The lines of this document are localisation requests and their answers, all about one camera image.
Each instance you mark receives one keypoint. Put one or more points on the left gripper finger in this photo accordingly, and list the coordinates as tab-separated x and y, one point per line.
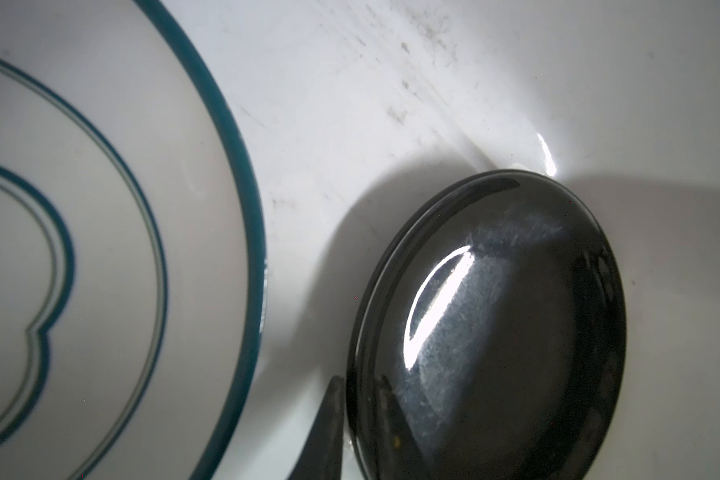
321	456

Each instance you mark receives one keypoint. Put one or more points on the black plate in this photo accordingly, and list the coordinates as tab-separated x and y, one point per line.
490	342

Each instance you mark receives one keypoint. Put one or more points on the white plate green rim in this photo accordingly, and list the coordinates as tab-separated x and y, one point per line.
132	251

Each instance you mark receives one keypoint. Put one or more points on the white plastic bin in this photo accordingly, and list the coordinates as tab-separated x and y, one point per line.
354	113

